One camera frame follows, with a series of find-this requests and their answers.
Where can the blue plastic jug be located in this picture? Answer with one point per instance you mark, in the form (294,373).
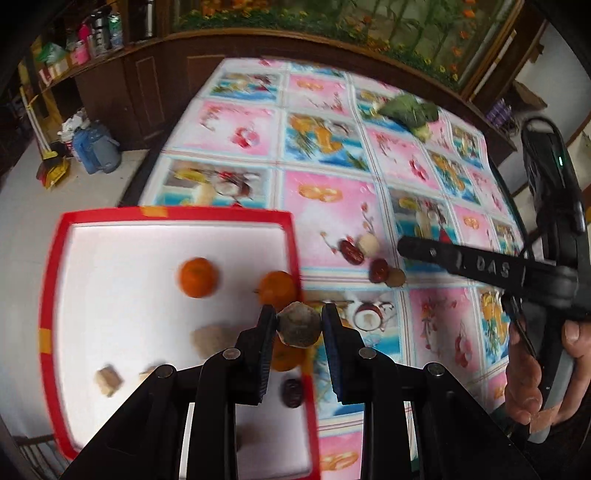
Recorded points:
(99,147)

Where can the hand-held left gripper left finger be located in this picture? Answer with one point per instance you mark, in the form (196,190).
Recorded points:
(265,350)

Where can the artificial flower display panel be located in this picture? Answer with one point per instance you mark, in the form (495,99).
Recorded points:
(415,32)

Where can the white plastic bag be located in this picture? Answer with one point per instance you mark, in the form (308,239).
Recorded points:
(71,129)

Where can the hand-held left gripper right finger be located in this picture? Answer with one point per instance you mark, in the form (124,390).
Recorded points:
(334,355)

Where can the orange mandarin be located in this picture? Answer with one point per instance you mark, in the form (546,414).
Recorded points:
(286,359)
(277,288)
(198,277)

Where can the yellow dustpan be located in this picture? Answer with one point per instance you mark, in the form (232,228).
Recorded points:
(55,171)

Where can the steel thermos flask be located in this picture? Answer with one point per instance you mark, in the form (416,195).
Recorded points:
(148,18)

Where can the pink bottle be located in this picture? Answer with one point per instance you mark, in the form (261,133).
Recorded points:
(82,46)

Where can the green leafy vegetable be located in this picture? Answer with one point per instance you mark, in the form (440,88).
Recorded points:
(406,110)

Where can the beige cut chunk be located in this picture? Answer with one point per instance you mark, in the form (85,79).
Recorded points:
(150,373)
(108,381)
(212,339)
(368,243)

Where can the dark red date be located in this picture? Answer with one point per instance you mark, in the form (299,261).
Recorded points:
(351,251)
(292,392)
(378,270)

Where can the green plastic bag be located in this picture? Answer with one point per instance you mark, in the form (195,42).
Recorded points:
(51,53)

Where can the brown nut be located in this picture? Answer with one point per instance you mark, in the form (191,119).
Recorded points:
(395,278)

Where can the grey-green lumpy food piece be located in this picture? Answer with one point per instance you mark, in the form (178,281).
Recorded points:
(299,325)

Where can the red tray with white inside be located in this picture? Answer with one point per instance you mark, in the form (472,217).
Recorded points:
(129,314)

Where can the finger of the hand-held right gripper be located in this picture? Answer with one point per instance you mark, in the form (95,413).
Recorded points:
(461,265)

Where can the person's right hand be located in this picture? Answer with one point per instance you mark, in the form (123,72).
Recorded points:
(524,374)

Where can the dark drinking bottle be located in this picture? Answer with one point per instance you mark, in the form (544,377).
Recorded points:
(98,30)

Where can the dark wooden cabinet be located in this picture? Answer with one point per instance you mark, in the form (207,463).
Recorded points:
(152,83)

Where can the clear green bottle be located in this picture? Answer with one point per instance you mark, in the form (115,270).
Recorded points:
(115,30)

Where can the pink printed tablecloth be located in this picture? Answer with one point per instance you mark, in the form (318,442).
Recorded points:
(323,217)

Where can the red and white box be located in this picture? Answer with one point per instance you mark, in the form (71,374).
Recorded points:
(55,69)

